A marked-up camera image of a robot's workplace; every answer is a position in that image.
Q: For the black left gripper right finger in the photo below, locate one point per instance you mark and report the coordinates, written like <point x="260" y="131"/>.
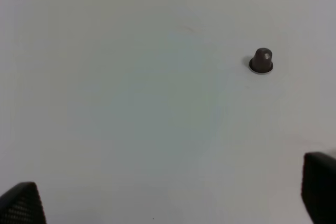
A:
<point x="318" y="187"/>

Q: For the brown coffee capsule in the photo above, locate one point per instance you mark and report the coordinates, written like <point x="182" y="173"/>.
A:
<point x="261" y="62"/>

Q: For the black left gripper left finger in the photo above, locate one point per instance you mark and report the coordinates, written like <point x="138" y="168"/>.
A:
<point x="22" y="204"/>

